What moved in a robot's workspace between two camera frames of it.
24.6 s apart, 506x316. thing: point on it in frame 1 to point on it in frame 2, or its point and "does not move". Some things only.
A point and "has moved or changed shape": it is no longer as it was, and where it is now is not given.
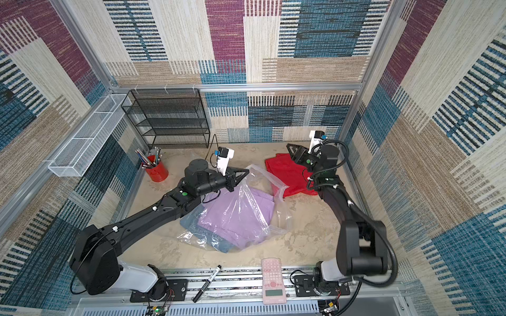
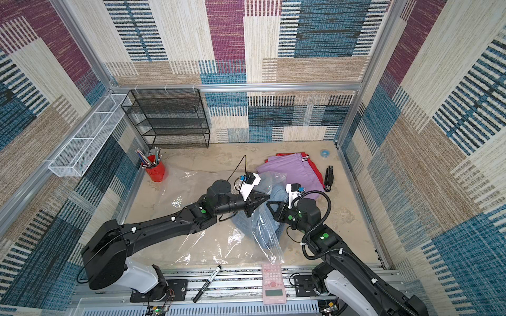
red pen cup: x=158 y=172 does not move
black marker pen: x=206 y=284 does not move
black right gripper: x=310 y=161 to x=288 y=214
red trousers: x=288 y=177 has moved or changed shape
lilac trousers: x=239 y=217 to x=296 y=170
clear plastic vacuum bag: x=238 y=220 has moved or changed shape
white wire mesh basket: x=76 y=157 does not move
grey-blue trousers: x=190 y=220 to x=261 y=225
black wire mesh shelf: x=169 y=118 does not move
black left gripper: x=230 y=177 to x=252 y=203
